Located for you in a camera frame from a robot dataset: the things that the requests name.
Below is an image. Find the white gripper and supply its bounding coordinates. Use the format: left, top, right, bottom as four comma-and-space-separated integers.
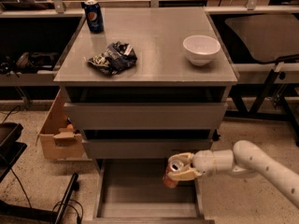
168, 150, 215, 181

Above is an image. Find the red coke can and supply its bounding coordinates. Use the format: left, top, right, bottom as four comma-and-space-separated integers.
163, 160, 184, 189

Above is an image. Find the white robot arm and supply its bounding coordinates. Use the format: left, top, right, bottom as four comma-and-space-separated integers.
164, 140, 299, 207

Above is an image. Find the open bottom grey drawer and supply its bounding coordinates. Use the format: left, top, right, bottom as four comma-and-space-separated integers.
83, 159, 215, 224

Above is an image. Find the grey drawer cabinet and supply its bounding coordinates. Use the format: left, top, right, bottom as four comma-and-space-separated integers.
53, 7, 239, 161

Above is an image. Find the middle grey drawer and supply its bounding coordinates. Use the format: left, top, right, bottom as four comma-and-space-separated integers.
82, 139, 212, 159

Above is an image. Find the top grey drawer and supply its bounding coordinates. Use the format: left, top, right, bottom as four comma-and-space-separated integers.
64, 103, 227, 130

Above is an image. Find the blue pepsi can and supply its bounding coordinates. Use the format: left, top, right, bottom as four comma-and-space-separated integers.
83, 0, 104, 33

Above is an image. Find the white bowl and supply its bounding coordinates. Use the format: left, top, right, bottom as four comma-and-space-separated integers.
183, 35, 221, 66

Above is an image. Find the crumpled blue chip bag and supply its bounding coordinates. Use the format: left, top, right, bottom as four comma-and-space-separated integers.
87, 41, 137, 76

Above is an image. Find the cardboard box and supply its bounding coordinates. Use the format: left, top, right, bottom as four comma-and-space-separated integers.
39, 91, 87, 161

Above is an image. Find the black chair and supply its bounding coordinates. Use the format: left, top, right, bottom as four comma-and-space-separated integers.
223, 12, 299, 147

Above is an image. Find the black equipment base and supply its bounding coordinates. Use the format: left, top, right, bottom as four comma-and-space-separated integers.
0, 122, 78, 224

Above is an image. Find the black bag on shelf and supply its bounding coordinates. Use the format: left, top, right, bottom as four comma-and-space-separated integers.
16, 52, 60, 74

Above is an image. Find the black floor cable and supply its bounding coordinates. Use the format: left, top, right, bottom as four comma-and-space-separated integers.
0, 105, 85, 224

